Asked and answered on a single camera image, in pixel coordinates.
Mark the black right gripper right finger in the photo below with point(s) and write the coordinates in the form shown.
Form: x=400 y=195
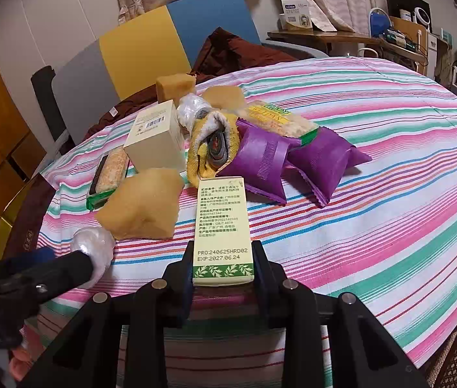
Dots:
x=362 y=352

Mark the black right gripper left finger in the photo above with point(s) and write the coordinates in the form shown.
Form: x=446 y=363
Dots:
x=119 y=340

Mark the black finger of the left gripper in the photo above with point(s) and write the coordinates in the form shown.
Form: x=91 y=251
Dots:
x=59 y=274

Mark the large yellow sponge piece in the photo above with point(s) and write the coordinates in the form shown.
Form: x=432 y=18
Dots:
x=144 y=206

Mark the cream box with green leaves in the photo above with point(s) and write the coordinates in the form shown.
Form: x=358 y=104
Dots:
x=222 y=244

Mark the purple snack packet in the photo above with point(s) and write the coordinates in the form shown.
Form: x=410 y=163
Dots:
x=260 y=160
x=323 y=161

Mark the yellow sponge cube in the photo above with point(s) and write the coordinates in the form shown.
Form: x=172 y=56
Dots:
x=174 y=87

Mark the white plastic ball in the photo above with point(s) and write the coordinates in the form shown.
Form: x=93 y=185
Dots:
x=98 y=244

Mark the dark brown tin lid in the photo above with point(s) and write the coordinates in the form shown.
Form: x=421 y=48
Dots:
x=27 y=225

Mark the gold tin box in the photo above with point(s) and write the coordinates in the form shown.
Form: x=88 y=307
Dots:
x=9 y=215

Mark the striped pink green bedsheet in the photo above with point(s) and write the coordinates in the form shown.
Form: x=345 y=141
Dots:
x=388 y=234

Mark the green cracker pack left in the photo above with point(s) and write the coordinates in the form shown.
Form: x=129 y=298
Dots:
x=109 y=174

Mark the cream square box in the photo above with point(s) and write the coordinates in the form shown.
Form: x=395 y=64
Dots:
x=155 y=139

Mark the white plastic wrapped roll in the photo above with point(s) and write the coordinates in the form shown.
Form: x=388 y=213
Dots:
x=190 y=108

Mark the grey yellow blue chair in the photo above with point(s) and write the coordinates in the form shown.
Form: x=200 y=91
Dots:
x=130 y=58

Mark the round yellow sponge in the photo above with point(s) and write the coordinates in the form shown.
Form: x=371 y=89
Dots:
x=224 y=97

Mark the dark red garment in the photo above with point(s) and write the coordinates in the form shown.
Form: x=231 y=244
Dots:
x=222 y=53

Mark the cluttered wooden shelf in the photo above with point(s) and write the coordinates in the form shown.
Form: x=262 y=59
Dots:
x=438 y=46

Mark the wooden side table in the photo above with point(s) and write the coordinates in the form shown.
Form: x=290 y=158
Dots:
x=351 y=43

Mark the white blue mask box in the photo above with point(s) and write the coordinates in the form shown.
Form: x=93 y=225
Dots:
x=296 y=15

